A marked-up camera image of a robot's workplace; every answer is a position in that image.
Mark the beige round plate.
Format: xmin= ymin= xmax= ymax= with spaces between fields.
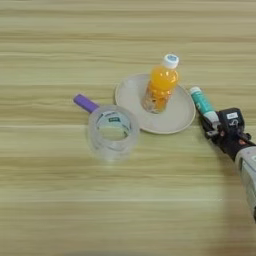
xmin=114 ymin=73 xmax=197 ymax=135

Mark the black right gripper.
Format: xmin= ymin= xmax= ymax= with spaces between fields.
xmin=198 ymin=114 xmax=256 ymax=162

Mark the purple rectangular block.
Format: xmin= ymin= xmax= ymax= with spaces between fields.
xmin=73 ymin=93 xmax=101 ymax=114

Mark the black box white label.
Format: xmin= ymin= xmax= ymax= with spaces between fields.
xmin=217 ymin=107 xmax=246 ymax=135

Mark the teal tube white cap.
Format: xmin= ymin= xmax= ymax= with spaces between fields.
xmin=189 ymin=85 xmax=221 ymax=129

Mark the clear tape roll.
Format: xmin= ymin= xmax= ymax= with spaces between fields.
xmin=87 ymin=104 xmax=141 ymax=163

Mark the orange juice bottle white cap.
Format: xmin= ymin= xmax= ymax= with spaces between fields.
xmin=141 ymin=53 xmax=181 ymax=115

